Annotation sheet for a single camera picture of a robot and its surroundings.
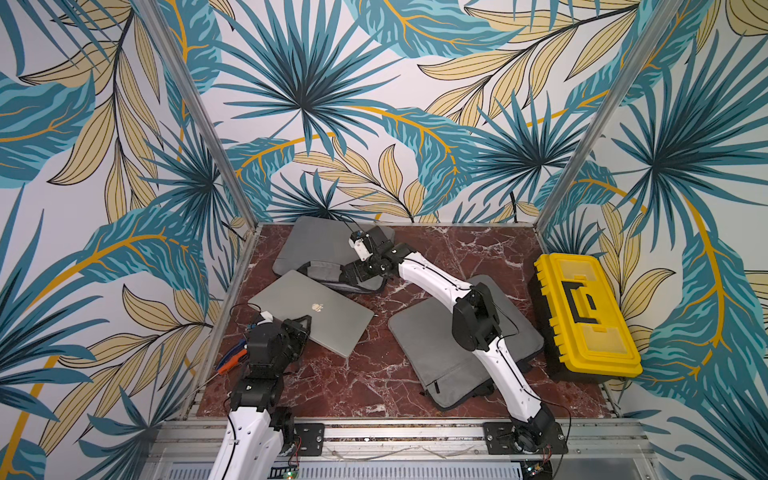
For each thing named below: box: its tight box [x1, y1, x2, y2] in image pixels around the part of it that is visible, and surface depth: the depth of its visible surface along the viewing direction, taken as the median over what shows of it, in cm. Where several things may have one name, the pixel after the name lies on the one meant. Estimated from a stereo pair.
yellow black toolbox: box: [528, 253, 643, 381], surface depth 79 cm
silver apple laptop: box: [249, 269, 375, 358], surface depth 94 cm
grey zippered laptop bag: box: [273, 216, 386, 293], surface depth 102 cm
